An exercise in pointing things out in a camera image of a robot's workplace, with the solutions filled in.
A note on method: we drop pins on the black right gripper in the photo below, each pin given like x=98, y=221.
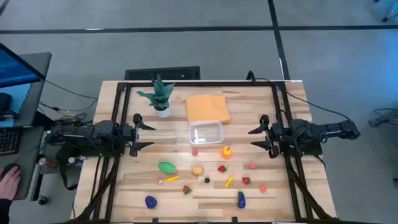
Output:
x=278, y=135

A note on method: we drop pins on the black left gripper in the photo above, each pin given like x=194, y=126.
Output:
x=126, y=132

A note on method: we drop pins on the orange toy fruit green top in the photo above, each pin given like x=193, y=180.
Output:
x=227, y=152

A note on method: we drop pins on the red toy strawberry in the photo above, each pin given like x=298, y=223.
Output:
x=186, y=189
x=246, y=180
x=221, y=169

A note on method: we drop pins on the small pink round toy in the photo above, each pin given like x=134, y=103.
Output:
x=160, y=181

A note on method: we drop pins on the small red round toy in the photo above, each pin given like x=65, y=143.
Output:
x=194, y=152

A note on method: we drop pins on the yellow toy pepper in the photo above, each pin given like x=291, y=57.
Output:
x=229, y=180

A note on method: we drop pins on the tan toy potato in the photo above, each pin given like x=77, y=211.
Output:
x=197, y=170

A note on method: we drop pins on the purple toy eggplant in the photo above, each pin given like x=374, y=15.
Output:
x=241, y=200

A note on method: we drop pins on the purple toy grapes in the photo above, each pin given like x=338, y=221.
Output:
x=150, y=202

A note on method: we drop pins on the black toy cherry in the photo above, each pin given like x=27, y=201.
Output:
x=207, y=180

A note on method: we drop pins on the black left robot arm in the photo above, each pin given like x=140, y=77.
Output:
x=93, y=130

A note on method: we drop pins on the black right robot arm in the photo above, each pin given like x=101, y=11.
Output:
x=311, y=132

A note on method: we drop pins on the person's forearm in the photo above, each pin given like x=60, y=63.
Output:
x=3, y=211

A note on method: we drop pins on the clear plastic tupperware container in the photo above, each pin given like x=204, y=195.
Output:
x=206, y=132

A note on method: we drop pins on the green plant in white pot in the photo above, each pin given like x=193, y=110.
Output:
x=160, y=99

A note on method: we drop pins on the black floor vent grille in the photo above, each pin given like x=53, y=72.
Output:
x=161, y=73

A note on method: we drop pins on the folded orange cloth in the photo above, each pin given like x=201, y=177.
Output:
x=206, y=107

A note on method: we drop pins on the clear plastic bottle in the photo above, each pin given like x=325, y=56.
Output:
x=75, y=160

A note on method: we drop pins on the red soda can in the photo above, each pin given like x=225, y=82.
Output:
x=46, y=162

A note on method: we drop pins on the grey computer desk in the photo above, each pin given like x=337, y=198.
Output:
x=38, y=93

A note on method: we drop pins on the black floor stand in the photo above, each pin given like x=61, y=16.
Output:
x=384, y=119

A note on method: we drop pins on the black round caster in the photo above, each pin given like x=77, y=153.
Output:
x=42, y=200

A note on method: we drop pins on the blue desk mat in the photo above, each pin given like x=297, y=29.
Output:
x=24, y=93

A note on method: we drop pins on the black keyboard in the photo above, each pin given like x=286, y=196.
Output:
x=9, y=141

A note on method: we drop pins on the black desktop device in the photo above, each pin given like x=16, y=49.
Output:
x=4, y=104

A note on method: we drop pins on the computer monitor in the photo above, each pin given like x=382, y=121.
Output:
x=15, y=70

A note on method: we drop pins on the person's hand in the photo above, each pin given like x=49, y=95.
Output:
x=9, y=185

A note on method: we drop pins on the office chair base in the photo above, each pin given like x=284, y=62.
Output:
x=388, y=14

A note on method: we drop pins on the black aluminium table frame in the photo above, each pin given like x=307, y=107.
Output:
x=202, y=84

